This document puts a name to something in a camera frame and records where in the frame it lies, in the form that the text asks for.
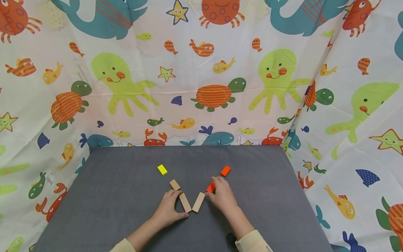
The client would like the long wooden block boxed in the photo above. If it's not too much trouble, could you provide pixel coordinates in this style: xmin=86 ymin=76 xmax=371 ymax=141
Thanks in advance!
xmin=192 ymin=192 xmax=206 ymax=214
xmin=179 ymin=192 xmax=192 ymax=214

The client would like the person's left forearm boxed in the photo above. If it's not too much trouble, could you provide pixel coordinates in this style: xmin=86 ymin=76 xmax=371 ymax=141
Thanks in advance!
xmin=109 ymin=216 xmax=164 ymax=252

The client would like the person's right forearm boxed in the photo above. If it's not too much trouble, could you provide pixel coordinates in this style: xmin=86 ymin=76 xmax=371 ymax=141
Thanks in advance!
xmin=224 ymin=206 xmax=274 ymax=252

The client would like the person's right hand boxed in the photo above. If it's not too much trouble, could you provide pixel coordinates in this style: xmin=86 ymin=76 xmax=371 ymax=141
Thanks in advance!
xmin=205 ymin=176 xmax=240 ymax=218

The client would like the person's left hand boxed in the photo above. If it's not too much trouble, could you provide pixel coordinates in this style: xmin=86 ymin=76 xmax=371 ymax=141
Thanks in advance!
xmin=151 ymin=189 xmax=190 ymax=230

